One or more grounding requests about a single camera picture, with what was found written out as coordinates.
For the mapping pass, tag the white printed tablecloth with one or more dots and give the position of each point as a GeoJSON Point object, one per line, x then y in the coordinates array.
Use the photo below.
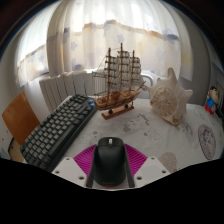
{"type": "Point", "coordinates": [146, 130]}

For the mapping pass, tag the white radiator pipe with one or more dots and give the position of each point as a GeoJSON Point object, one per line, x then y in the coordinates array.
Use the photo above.
{"type": "Point", "coordinates": [150, 78]}

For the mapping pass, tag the dark mechanical keyboard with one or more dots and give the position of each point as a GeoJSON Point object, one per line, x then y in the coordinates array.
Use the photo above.
{"type": "Point", "coordinates": [55, 133]}

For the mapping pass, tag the wooden sailing ship model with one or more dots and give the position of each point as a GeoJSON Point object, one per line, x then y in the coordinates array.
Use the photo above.
{"type": "Point", "coordinates": [115, 98]}

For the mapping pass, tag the cartoon boy figurine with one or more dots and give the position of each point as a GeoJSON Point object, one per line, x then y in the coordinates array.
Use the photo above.
{"type": "Point", "coordinates": [211, 101]}

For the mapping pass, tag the wooden chair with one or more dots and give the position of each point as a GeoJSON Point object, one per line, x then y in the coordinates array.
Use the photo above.
{"type": "Point", "coordinates": [20, 116]}

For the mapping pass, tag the white star-print curtain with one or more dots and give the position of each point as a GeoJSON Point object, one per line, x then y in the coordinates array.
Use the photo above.
{"type": "Point", "coordinates": [100, 36]}

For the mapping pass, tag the white radiator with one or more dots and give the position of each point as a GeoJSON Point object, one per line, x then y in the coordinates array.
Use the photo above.
{"type": "Point", "coordinates": [60, 86]}

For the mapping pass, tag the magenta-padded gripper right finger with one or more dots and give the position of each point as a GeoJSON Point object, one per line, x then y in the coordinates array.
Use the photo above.
{"type": "Point", "coordinates": [150, 170]}

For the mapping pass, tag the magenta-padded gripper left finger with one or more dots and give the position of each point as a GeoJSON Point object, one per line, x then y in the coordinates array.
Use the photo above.
{"type": "Point", "coordinates": [68, 170]}

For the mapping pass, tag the black computer mouse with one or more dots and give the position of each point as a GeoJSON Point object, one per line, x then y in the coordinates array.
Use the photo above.
{"type": "Point", "coordinates": [110, 163]}

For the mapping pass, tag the black monitor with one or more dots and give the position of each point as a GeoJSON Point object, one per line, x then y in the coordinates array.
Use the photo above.
{"type": "Point", "coordinates": [221, 96]}

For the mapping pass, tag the large white conch shell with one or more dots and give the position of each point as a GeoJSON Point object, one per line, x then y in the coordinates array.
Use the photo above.
{"type": "Point", "coordinates": [166, 100]}

